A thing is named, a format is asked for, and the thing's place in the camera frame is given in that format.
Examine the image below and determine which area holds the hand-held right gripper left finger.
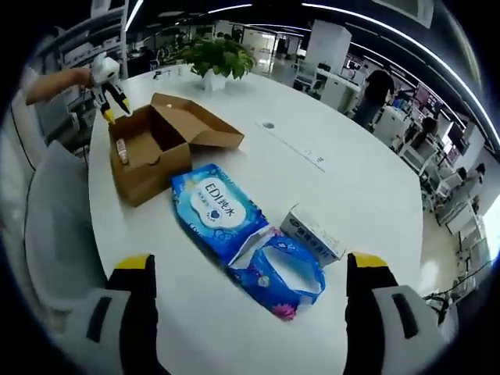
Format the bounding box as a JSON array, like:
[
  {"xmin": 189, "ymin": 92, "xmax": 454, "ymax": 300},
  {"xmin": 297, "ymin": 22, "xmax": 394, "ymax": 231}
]
[{"xmin": 58, "ymin": 253, "xmax": 159, "ymax": 375}]

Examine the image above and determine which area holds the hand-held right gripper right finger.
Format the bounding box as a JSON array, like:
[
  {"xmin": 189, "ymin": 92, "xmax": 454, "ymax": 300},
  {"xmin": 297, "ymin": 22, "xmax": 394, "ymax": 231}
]
[{"xmin": 345, "ymin": 252, "xmax": 450, "ymax": 375}]

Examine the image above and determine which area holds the brown cardboard shoe box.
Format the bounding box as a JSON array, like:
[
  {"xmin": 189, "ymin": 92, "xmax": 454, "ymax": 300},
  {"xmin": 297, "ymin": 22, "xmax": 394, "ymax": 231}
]
[{"xmin": 108, "ymin": 92, "xmax": 245, "ymax": 208}]

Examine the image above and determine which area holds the small white carton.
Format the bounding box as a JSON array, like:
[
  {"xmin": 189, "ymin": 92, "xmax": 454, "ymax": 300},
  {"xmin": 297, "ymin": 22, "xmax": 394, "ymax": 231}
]
[{"xmin": 279, "ymin": 203, "xmax": 348, "ymax": 267}]

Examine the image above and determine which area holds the blue flowered soft tissue pack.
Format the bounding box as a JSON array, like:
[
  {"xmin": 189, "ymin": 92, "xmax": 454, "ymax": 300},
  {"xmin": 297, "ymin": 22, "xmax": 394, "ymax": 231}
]
[{"xmin": 226, "ymin": 230, "xmax": 327, "ymax": 322}]

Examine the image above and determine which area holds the blue wet wipes soft pack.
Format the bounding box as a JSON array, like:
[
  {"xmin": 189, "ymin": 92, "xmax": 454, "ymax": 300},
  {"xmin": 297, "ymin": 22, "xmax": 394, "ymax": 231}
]
[{"xmin": 170, "ymin": 162, "xmax": 270, "ymax": 266}]

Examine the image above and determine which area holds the green potted plant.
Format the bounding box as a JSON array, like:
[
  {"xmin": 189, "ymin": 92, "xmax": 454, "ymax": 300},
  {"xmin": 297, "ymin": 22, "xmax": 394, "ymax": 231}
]
[{"xmin": 181, "ymin": 37, "xmax": 257, "ymax": 91}]

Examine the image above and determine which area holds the grey mesh office chair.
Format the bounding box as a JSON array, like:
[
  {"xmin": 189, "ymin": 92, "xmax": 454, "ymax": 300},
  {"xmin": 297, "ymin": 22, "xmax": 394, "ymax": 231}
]
[{"xmin": 23, "ymin": 140, "xmax": 110, "ymax": 313}]

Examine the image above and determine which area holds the cluster of white office chairs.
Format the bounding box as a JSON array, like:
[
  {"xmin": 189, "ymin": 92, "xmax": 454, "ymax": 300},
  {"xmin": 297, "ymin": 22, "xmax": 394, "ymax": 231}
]
[{"xmin": 398, "ymin": 128, "xmax": 481, "ymax": 235}]

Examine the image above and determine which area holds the long curved ceiling light strip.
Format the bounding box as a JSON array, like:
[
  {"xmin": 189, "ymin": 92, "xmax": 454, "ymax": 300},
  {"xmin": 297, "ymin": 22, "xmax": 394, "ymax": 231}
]
[{"xmin": 302, "ymin": 2, "xmax": 500, "ymax": 141}]

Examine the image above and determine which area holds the white square pillar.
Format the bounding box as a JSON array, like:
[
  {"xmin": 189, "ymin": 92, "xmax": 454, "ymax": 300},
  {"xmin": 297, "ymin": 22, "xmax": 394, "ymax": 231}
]
[{"xmin": 304, "ymin": 19, "xmax": 352, "ymax": 85}]

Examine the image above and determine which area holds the ceiling air conditioner vent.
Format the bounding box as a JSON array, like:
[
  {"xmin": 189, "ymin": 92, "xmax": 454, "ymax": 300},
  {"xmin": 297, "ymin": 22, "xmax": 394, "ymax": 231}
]
[{"xmin": 373, "ymin": 0, "xmax": 434, "ymax": 28}]

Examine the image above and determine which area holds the wall display screen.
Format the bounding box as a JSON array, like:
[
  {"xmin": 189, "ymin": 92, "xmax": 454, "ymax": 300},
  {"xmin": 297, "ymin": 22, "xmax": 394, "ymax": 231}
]
[{"xmin": 414, "ymin": 84, "xmax": 445, "ymax": 114}]

